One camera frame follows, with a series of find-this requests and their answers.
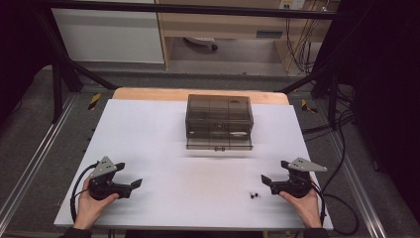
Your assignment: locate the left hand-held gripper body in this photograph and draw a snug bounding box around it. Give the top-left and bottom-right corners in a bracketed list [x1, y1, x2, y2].
[87, 156, 133, 201]

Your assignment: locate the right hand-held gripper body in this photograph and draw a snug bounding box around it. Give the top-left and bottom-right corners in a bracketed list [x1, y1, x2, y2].
[269, 157, 328, 199]

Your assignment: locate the smoked clear plastic drawer box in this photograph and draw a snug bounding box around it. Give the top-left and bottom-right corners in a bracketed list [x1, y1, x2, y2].
[184, 93, 255, 153]

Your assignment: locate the person's right hand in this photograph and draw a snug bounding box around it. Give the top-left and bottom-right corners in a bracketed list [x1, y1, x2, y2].
[278, 179, 323, 229]

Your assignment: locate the person's left hand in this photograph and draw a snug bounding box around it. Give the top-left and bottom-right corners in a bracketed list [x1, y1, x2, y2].
[72, 178, 121, 231]

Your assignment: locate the yellow black floor tape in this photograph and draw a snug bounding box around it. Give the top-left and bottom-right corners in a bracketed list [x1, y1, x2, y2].
[300, 98, 319, 114]
[87, 92, 102, 111]

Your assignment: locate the wooden table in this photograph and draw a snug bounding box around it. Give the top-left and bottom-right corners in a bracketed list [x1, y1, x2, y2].
[112, 87, 290, 106]

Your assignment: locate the black metal stand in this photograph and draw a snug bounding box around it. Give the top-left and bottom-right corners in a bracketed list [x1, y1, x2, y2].
[33, 9, 120, 124]
[278, 59, 343, 131]

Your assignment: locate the black curtain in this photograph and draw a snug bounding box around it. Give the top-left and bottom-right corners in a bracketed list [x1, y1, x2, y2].
[0, 0, 63, 124]
[316, 0, 420, 226]

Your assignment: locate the white cabinet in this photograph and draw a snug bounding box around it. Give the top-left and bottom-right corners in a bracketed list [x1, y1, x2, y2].
[51, 0, 165, 64]

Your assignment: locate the office chair base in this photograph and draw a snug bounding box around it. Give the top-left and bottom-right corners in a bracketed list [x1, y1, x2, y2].
[182, 36, 219, 52]

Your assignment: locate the light wooden desk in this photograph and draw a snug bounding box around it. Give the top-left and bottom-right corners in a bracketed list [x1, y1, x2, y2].
[155, 0, 341, 72]

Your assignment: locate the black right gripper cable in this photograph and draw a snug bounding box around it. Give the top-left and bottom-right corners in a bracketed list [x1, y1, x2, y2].
[308, 178, 361, 236]

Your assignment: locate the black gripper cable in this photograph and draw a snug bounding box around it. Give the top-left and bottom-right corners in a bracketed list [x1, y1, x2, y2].
[69, 161, 100, 224]
[308, 178, 361, 236]

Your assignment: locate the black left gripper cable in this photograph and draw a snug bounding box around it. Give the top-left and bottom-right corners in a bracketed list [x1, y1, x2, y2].
[69, 161, 100, 224]

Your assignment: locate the black floor cable bundle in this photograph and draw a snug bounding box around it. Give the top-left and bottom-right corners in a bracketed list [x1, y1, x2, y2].
[301, 110, 356, 143]

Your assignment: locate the aluminium floor rail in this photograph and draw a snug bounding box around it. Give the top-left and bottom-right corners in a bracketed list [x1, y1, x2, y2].
[325, 132, 388, 238]
[0, 93, 79, 226]

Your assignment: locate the hanging cable bundle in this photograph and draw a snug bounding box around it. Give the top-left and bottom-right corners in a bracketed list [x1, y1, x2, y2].
[285, 14, 324, 75]

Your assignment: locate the white wall socket strip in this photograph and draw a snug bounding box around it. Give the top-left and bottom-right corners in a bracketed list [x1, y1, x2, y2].
[278, 0, 306, 10]

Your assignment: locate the black metal frame bar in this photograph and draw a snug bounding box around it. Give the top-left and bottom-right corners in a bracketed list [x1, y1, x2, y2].
[33, 0, 341, 20]

